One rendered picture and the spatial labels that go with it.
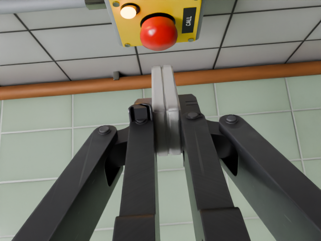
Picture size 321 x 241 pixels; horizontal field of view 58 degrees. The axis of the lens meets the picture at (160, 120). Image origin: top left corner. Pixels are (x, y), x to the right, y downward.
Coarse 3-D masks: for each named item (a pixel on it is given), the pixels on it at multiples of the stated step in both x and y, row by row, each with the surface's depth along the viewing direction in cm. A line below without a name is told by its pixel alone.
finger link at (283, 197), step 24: (240, 120) 14; (240, 144) 12; (264, 144) 12; (240, 168) 13; (264, 168) 11; (288, 168) 11; (264, 192) 11; (288, 192) 10; (312, 192) 10; (264, 216) 11; (288, 216) 10; (312, 216) 9; (288, 240) 10; (312, 240) 9
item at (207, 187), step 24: (192, 120) 14; (192, 144) 13; (192, 168) 11; (216, 168) 11; (192, 192) 11; (216, 192) 10; (192, 216) 12; (216, 216) 8; (240, 216) 8; (216, 240) 8; (240, 240) 8
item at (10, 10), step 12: (0, 0) 31; (12, 0) 31; (24, 0) 31; (36, 0) 31; (48, 0) 31; (60, 0) 31; (72, 0) 31; (84, 0) 31; (96, 0) 31; (0, 12) 32; (12, 12) 32
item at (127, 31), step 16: (112, 0) 27; (128, 0) 27; (144, 0) 27; (160, 0) 27; (176, 0) 28; (192, 0) 28; (112, 16) 30; (144, 16) 30; (176, 16) 30; (192, 16) 30; (128, 32) 32; (192, 32) 33
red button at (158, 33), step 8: (160, 16) 29; (144, 24) 30; (152, 24) 29; (160, 24) 29; (168, 24) 29; (144, 32) 29; (152, 32) 29; (160, 32) 29; (168, 32) 29; (176, 32) 30; (144, 40) 30; (152, 40) 29; (160, 40) 29; (168, 40) 30; (176, 40) 30; (152, 48) 31; (160, 48) 31
